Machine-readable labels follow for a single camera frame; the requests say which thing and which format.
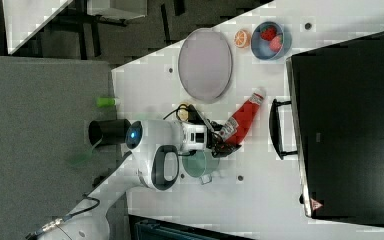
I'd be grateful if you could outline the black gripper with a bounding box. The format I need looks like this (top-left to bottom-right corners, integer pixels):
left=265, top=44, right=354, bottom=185
left=207, top=122, right=240, bottom=158

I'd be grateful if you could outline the red plush ketchup bottle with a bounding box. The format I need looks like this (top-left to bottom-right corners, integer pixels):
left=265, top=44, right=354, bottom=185
left=219, top=88, right=265, bottom=145

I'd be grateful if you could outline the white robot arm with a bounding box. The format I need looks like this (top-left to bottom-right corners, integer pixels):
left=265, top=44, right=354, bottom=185
left=26, top=120, right=240, bottom=240

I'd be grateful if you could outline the green mug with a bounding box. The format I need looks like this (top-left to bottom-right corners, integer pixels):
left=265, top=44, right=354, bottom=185
left=182, top=151, right=220, bottom=185

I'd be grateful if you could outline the yellow plush banana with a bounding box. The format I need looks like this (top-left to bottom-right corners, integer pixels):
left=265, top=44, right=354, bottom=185
left=176, top=103, right=189, bottom=121

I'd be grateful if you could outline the lilac round plate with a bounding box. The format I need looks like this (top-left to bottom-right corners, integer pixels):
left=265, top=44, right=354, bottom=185
left=178, top=28, right=233, bottom=102

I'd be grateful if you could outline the orange slice toy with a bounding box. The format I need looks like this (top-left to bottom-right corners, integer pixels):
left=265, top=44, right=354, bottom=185
left=234, top=29, right=251, bottom=48

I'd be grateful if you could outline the black cylinder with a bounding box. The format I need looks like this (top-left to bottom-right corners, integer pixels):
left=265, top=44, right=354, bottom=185
left=88, top=119, right=131, bottom=146

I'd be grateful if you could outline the blue bowl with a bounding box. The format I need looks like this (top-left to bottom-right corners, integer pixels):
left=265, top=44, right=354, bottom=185
left=251, top=21, right=292, bottom=60

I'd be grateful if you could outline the pink plush strawberry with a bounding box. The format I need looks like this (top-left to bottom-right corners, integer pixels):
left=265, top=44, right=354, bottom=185
left=269, top=35, right=283, bottom=52

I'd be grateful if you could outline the red plush strawberry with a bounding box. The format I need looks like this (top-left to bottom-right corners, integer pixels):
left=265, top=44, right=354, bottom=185
left=260, top=25, right=277, bottom=41

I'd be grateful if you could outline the green marker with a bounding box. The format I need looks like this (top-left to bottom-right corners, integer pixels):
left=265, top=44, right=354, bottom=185
left=96, top=97, right=120, bottom=108

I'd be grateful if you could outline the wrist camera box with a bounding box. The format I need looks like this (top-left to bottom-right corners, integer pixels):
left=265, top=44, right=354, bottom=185
left=189, top=104, right=215, bottom=132

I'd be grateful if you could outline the black oven door handle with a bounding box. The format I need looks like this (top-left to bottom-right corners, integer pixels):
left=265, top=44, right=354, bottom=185
left=269, top=99, right=298, bottom=160

